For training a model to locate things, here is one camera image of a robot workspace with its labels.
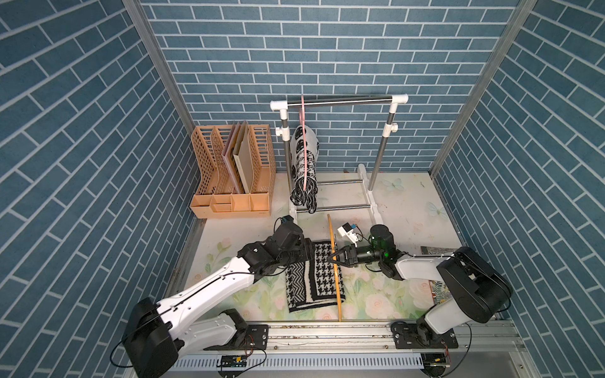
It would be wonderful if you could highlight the black white smiley scarf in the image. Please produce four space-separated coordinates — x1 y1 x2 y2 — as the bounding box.
290 125 319 214

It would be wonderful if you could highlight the yellow wooden hanger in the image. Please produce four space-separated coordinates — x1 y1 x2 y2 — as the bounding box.
327 214 343 322

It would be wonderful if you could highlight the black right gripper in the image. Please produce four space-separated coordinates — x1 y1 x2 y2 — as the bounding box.
328 246 383 269

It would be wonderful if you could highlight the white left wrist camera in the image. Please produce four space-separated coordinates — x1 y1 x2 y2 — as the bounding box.
280 215 295 225

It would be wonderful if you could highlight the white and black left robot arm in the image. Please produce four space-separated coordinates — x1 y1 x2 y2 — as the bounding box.
120 218 314 377

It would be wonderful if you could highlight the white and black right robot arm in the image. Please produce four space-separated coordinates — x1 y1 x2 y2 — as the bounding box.
327 224 513 343

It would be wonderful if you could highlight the floral table mat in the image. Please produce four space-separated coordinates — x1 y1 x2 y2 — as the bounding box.
179 172 461 321

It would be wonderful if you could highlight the colourful floral booklet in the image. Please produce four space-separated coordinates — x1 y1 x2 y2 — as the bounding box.
421 246 458 305

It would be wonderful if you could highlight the left green circuit board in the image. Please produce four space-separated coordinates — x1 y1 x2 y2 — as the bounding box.
217 355 248 370

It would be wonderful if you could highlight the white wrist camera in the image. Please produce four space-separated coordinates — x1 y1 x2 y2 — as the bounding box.
280 215 295 225
337 223 363 245

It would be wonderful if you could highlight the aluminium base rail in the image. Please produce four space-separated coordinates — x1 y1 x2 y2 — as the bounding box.
160 320 539 377

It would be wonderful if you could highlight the black white houndstooth scarf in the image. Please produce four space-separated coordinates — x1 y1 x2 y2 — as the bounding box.
286 240 337 313

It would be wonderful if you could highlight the right green circuit board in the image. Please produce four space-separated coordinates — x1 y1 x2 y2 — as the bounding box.
421 353 451 378

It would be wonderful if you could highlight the white and steel clothes rack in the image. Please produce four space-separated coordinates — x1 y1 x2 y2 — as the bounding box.
269 94 411 237

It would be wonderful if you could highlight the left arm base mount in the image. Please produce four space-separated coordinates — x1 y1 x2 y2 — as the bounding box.
219 324 269 351

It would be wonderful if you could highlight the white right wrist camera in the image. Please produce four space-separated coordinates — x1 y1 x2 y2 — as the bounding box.
337 223 363 245

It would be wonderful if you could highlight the beige folder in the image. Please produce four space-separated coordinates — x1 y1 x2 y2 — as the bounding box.
233 121 253 193

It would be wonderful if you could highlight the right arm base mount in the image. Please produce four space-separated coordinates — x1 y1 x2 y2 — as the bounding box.
390 321 458 350

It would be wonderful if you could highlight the purple folder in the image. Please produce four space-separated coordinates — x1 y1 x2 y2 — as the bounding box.
222 123 243 194

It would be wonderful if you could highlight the green circuit board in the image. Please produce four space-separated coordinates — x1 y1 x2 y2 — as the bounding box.
421 353 451 378
217 355 248 370

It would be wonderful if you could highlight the pink plastic hanger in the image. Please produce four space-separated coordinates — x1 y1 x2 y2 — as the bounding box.
299 95 308 192

